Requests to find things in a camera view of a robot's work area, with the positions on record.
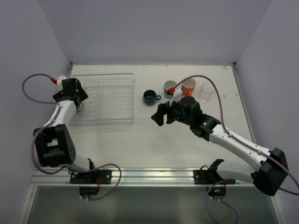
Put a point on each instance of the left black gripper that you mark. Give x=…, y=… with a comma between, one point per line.
x=79, y=102

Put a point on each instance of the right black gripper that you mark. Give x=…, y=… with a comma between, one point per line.
x=169, y=114

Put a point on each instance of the dark blue squat mug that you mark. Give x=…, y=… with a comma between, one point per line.
x=150, y=97

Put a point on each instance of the light blue floral mug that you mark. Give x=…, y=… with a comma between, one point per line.
x=167, y=85

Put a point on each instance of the orange mug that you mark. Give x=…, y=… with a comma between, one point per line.
x=188, y=87

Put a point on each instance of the clear glass with sticker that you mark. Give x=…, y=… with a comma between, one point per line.
x=207, y=91

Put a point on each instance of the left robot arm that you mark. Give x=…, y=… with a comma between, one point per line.
x=52, y=145

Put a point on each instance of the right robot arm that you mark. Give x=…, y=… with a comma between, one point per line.
x=266, y=169

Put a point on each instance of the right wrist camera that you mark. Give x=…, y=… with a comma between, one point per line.
x=176, y=94

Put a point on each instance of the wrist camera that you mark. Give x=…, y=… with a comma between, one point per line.
x=60, y=79
x=176, y=94

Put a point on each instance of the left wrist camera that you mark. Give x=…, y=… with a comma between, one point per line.
x=60, y=79

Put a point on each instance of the white wire dish rack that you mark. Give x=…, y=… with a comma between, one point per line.
x=110, y=100

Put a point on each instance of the aluminium mounting rail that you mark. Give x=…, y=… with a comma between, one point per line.
x=131, y=177

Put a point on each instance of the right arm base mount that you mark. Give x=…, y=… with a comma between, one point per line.
x=208, y=176

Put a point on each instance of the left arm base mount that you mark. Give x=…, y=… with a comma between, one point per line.
x=90, y=182

